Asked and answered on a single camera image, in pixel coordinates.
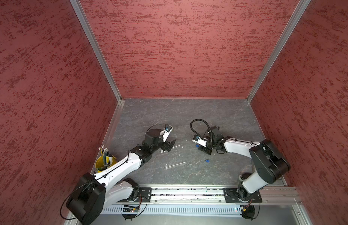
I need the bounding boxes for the aluminium corner frame post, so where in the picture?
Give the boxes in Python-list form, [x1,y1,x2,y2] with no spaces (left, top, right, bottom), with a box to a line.
[246,0,311,103]
[70,0,122,103]

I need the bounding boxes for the white slotted cable duct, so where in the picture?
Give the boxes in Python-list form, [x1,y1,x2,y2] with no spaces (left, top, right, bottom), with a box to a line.
[102,205,242,217]

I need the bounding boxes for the black right camera cable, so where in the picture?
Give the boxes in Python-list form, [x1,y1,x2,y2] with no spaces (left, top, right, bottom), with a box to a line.
[189,118,214,141]

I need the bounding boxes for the aluminium corner frame post left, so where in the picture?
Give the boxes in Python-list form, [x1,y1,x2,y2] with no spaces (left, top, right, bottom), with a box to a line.
[70,0,122,103]

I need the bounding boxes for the pencils in cup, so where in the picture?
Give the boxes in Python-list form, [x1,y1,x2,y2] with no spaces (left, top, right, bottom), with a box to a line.
[99,145,111,169]

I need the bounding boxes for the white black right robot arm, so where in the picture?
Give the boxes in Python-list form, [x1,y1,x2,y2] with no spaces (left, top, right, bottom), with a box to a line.
[193,126,291,203]

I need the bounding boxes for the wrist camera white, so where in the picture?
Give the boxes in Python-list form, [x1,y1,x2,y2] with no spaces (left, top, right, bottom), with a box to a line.
[161,124,173,142]
[192,135,207,147]

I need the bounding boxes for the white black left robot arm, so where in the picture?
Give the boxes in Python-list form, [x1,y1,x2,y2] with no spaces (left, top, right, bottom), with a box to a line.
[64,124,175,225]

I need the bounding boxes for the yellow pencil cup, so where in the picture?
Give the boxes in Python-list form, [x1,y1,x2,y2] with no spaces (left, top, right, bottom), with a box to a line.
[95,155,117,173]

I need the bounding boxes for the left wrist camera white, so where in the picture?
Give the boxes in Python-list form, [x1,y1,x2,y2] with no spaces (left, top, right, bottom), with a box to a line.
[161,124,173,142]

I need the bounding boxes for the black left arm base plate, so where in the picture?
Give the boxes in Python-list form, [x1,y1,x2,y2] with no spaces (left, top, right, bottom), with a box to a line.
[127,187,152,203]

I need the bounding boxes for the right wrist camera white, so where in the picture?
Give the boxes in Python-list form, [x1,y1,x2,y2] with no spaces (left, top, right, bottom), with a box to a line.
[192,135,207,147]

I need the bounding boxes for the aluminium corner frame post right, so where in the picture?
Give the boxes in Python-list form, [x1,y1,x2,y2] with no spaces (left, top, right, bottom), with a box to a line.
[246,0,311,103]

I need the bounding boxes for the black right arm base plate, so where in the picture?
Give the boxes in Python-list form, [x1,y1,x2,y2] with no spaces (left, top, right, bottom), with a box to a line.
[223,187,262,203]

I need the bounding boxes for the aluminium front rail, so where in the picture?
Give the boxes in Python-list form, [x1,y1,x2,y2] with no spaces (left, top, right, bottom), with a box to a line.
[141,185,302,205]

